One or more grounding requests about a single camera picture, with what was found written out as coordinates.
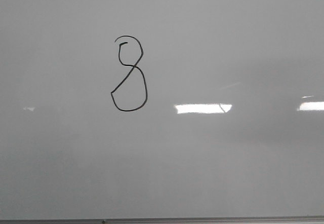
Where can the white whiteboard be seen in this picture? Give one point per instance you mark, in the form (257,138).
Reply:
(161,108)

